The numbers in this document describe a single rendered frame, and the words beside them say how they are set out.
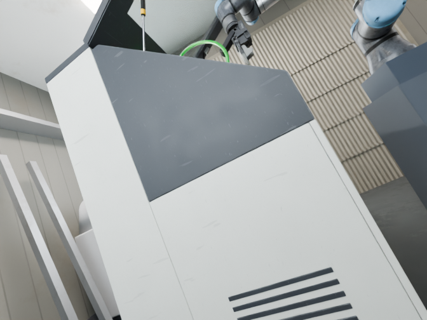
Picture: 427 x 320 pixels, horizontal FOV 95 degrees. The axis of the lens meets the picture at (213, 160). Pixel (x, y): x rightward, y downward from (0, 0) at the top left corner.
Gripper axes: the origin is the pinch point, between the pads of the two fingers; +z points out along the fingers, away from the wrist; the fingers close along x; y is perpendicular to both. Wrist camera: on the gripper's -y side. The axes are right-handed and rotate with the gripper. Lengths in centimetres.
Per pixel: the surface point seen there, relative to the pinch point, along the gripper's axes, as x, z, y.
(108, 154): -36, 21, -62
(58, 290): 18, 68, -199
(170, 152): -36, 32, -38
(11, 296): 10, 57, -242
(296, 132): -36, 45, -1
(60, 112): -36, -7, -78
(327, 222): -36, 70, -4
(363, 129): 202, 53, 105
